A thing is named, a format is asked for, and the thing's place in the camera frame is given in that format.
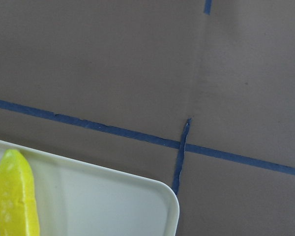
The yellow banana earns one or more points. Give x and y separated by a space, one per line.
18 209

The white bear tray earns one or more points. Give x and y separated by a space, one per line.
75 198

